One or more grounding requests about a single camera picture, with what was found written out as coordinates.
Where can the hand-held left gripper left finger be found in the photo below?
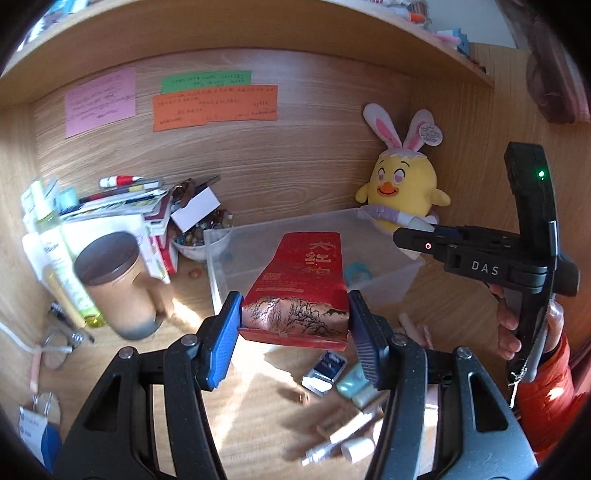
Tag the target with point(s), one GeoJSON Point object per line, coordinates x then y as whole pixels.
{"type": "Point", "coordinates": [225, 344]}

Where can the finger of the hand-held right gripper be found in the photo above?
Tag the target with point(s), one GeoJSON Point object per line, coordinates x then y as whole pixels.
{"type": "Point", "coordinates": [415, 241]}
{"type": "Point", "coordinates": [485, 233]}

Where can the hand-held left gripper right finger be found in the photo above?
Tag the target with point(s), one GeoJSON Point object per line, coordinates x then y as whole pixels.
{"type": "Point", "coordinates": [365, 344]}

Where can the blue staple box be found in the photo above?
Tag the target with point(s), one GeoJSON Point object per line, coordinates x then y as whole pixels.
{"type": "Point", "coordinates": [324, 373]}

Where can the clear plastic bin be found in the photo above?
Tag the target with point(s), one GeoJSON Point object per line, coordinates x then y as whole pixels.
{"type": "Point", "coordinates": [244, 272]}

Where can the red tea packet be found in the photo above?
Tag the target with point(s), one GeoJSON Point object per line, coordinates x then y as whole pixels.
{"type": "Point", "coordinates": [300, 286]}

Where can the person's right forearm orange sleeve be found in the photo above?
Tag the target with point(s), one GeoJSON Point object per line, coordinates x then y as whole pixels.
{"type": "Point", "coordinates": [549, 397]}

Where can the person's right hand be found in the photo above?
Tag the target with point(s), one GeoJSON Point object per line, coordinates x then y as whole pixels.
{"type": "Point", "coordinates": [508, 330]}

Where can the mint green tube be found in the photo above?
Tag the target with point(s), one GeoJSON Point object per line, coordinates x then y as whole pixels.
{"type": "Point", "coordinates": [358, 383]}

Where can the yellow chick plush toy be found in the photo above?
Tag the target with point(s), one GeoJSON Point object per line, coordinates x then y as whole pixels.
{"type": "Point", "coordinates": [406, 184]}

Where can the teal small object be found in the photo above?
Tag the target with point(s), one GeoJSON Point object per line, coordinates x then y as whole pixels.
{"type": "Point", "coordinates": [358, 271]}

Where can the brown bead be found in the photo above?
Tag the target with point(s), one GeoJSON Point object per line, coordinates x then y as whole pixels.
{"type": "Point", "coordinates": [195, 273]}

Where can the white spray tube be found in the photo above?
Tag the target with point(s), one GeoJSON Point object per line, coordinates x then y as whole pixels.
{"type": "Point", "coordinates": [332, 443]}

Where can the bowl of beads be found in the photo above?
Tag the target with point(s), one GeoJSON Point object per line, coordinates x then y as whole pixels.
{"type": "Point", "coordinates": [198, 242]}

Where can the white bottle cap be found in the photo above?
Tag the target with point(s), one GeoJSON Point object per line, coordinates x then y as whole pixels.
{"type": "Point", "coordinates": [358, 450]}

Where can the brown lidded jar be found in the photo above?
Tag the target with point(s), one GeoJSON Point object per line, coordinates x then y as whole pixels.
{"type": "Point", "coordinates": [117, 286]}

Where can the small white box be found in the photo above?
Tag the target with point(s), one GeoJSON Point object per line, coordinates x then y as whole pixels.
{"type": "Point", "coordinates": [195, 210]}

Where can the black pen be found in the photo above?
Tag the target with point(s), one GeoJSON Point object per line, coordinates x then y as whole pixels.
{"type": "Point", "coordinates": [69, 321]}

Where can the stack of books and papers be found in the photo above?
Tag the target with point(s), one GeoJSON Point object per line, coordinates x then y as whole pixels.
{"type": "Point", "coordinates": [134, 207]}

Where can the eyeglasses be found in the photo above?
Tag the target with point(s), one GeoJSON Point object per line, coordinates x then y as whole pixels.
{"type": "Point", "coordinates": [57, 346]}

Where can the yellow liquid bottle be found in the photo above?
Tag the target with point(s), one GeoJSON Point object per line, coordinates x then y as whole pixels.
{"type": "Point", "coordinates": [60, 272]}

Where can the red and white tube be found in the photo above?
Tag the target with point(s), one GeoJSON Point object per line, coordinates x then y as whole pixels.
{"type": "Point", "coordinates": [121, 180]}

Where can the clear spray bottle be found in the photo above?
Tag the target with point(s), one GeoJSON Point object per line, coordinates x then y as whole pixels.
{"type": "Point", "coordinates": [39, 207]}

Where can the orange sticky note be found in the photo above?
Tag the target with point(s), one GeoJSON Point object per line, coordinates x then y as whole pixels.
{"type": "Point", "coordinates": [214, 108]}

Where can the green sticky note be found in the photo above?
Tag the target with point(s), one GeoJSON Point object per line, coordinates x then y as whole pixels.
{"type": "Point", "coordinates": [205, 81]}

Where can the pink sticky note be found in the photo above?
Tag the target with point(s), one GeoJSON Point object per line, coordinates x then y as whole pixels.
{"type": "Point", "coordinates": [100, 102]}

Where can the wooden shelf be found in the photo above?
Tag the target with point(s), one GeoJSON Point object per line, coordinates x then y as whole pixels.
{"type": "Point", "coordinates": [231, 32]}

